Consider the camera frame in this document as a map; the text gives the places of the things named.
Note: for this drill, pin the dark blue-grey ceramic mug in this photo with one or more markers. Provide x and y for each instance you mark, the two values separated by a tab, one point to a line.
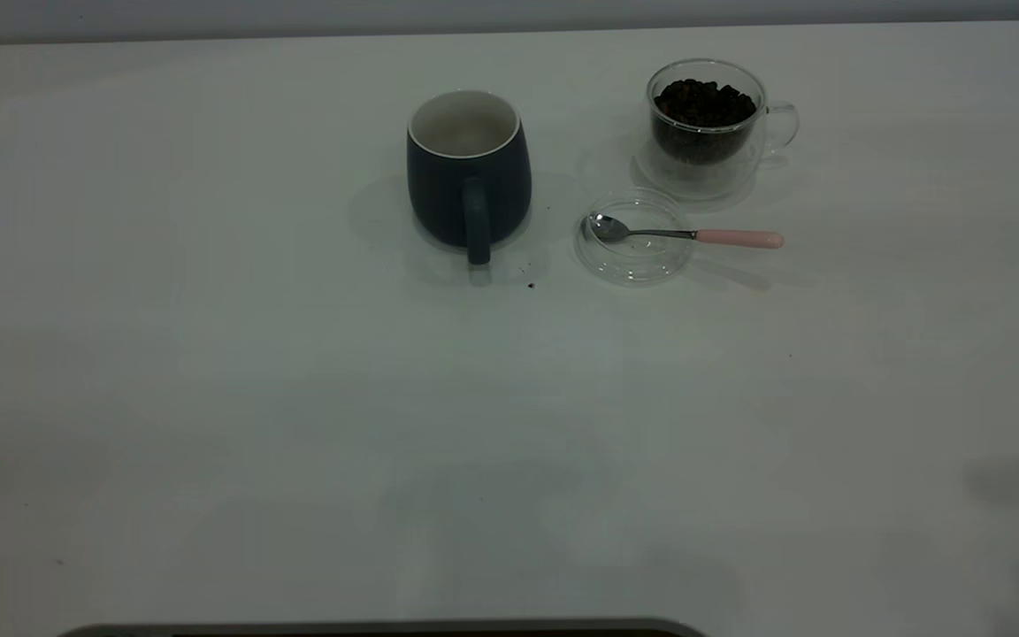
448	195

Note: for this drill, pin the dark roasted coffee beans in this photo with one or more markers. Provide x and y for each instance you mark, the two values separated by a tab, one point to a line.
702	119

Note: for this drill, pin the clear round glass saucer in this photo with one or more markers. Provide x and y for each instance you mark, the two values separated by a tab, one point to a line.
633	264

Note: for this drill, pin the clear double-wall glass cup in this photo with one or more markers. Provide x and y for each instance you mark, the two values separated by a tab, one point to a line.
702	177

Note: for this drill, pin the dark grey frame bar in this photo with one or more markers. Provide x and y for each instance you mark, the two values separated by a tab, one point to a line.
386	629

